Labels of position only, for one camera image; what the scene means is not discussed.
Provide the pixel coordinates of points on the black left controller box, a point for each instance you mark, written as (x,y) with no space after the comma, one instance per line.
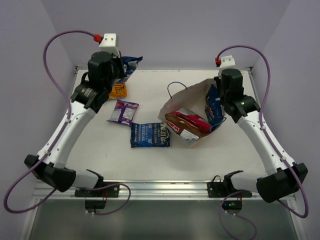
(94,205)

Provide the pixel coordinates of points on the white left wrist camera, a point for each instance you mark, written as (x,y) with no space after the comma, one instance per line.
(109,44)

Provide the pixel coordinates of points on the brown snack packet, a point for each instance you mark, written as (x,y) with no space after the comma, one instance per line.
(183,126)

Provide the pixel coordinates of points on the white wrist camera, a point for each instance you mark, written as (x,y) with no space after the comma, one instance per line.
(227,62)
(109,44)

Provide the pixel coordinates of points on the black right controller box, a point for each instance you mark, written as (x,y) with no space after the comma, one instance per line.
(232,205)

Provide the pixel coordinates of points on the purple candy packet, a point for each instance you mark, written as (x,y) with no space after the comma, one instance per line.
(123,112)

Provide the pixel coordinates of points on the dark blue snack packet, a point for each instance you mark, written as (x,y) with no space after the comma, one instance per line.
(213,109)

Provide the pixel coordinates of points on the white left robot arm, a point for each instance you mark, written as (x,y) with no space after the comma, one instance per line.
(49,164)

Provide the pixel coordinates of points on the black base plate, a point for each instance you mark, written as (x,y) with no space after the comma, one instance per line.
(218,188)
(104,189)

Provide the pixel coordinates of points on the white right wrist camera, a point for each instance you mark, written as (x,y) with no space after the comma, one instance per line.
(227,62)

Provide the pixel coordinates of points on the pink snack packet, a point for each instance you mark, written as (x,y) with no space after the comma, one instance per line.
(203,126)

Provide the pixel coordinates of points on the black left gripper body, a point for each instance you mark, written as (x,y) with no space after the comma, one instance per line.
(120,70)

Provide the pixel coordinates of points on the black controller box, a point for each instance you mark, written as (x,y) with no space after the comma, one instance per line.
(94,205)
(232,205)

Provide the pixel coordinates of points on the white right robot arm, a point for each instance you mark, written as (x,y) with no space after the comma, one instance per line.
(282,174)

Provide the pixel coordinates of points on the orange snack packet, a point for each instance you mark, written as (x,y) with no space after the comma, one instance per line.
(118,91)

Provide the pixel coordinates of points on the blue white snack packet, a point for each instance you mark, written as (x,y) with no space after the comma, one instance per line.
(149,135)

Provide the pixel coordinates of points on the blue checkered paper bag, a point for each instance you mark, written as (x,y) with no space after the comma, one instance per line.
(192,98)

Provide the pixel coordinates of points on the small blue snack packet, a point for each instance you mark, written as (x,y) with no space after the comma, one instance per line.
(130,64)

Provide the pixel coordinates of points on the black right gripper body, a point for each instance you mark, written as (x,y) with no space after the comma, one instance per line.
(224,98)

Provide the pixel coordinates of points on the aluminium mounting rail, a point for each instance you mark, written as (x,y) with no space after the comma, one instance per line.
(181,190)

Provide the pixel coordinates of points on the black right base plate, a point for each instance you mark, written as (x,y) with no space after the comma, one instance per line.
(218,188)

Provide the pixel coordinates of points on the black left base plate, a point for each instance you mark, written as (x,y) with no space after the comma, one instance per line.
(104,189)

